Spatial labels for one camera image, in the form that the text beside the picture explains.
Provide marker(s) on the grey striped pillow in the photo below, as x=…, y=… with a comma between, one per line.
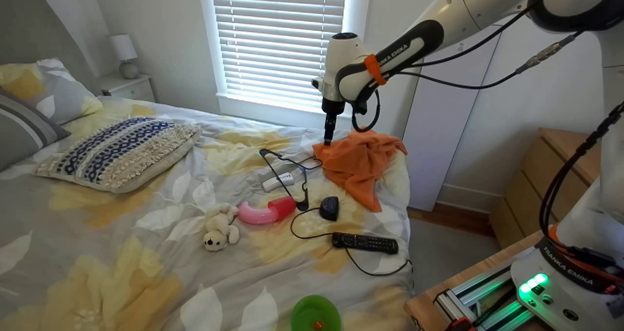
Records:
x=22, y=128

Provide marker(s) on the cream plush toy dog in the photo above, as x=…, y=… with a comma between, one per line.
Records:
x=219, y=228

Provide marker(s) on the black computer mouse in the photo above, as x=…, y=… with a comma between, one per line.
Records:
x=329, y=208

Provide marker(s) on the pink cup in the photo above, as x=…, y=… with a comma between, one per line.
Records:
x=265, y=214

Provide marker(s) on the green plastic bowl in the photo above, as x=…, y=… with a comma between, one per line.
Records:
x=312, y=312

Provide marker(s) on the white table lamp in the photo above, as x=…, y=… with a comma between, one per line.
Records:
x=125, y=53

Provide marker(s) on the floral duvet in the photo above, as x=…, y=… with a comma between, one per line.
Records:
x=122, y=253

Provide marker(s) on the white wardrobe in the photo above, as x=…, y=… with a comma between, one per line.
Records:
x=487, y=126

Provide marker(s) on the grey upholstered headboard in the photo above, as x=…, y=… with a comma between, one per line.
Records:
x=34, y=29

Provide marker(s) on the red clamp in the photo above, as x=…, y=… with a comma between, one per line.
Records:
x=459, y=325

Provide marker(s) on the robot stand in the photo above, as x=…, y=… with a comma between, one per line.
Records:
x=438, y=297

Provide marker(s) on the white nightstand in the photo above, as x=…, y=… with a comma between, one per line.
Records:
x=127, y=88

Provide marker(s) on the wooden dresser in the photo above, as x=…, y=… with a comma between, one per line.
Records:
x=546, y=175

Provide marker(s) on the black remote control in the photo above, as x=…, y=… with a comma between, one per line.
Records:
x=364, y=243

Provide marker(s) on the window with white blinds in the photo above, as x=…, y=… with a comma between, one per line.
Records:
x=278, y=43

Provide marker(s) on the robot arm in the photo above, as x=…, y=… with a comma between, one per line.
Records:
x=468, y=4

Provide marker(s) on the white remote control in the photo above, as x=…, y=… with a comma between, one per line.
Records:
x=278, y=181

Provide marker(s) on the blue and white woven pillow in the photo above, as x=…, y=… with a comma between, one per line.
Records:
x=117, y=151

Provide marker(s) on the grey and yellow floral pillow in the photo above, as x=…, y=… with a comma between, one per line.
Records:
x=46, y=89

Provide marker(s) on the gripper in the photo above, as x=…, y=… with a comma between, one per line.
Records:
x=333, y=107

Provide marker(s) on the orange cloth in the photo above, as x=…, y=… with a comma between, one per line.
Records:
x=358, y=163

